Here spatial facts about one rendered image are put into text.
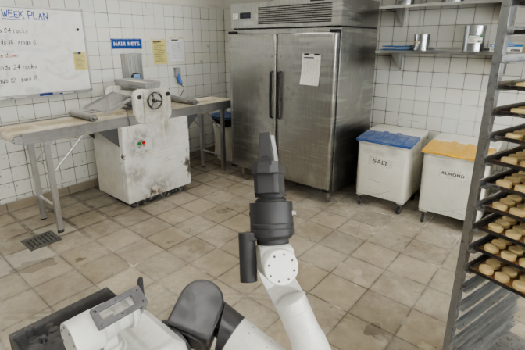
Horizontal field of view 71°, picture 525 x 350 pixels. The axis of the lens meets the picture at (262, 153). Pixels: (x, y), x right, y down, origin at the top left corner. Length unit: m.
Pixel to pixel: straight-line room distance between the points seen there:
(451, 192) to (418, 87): 1.20
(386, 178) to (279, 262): 3.20
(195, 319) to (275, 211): 0.29
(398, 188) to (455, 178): 0.54
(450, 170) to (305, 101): 1.48
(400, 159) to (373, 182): 0.38
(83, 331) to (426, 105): 3.93
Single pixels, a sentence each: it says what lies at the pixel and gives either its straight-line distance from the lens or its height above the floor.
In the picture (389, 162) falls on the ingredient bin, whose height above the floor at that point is 0.53.
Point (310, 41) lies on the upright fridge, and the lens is 3.75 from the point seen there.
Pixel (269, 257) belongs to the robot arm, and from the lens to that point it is 0.71.
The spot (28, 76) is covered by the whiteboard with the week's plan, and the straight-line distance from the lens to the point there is 4.37.
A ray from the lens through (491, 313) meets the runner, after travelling 2.21.
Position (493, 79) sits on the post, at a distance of 1.53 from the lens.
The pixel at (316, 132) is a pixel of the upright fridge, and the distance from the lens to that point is 3.79.
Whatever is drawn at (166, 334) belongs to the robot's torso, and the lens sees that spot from 0.81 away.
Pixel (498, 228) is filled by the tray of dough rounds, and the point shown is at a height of 0.97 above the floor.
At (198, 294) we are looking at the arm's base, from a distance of 0.86.
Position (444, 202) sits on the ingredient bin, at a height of 0.26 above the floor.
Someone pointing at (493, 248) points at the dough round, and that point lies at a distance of 1.73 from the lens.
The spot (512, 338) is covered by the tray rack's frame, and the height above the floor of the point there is 0.15.
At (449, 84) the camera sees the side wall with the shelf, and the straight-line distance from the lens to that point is 4.19.
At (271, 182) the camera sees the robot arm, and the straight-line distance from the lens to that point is 0.72.
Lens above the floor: 1.65
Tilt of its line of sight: 17 degrees down
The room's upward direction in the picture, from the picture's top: straight up
